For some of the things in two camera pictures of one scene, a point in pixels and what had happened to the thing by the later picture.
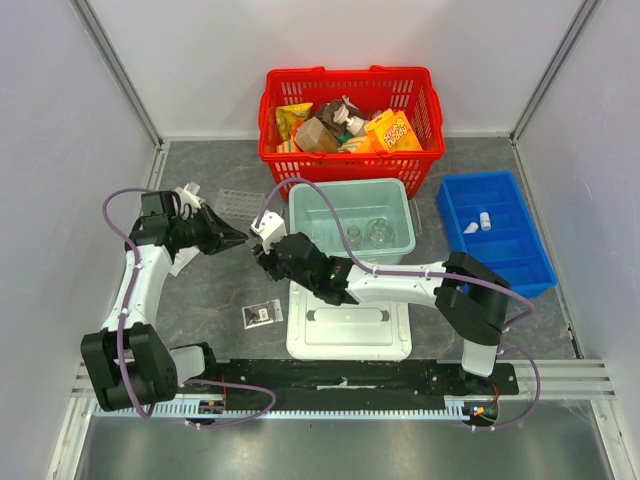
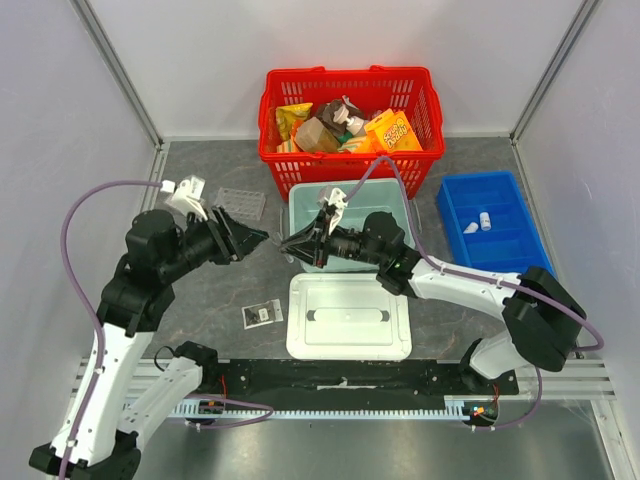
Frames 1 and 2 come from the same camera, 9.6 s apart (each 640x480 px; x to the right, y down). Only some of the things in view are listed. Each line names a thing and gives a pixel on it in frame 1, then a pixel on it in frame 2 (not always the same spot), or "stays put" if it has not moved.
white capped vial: [485, 223] stays put
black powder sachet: [262, 314] stays put
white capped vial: [473, 227] stays put
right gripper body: [273, 259] → [321, 241]
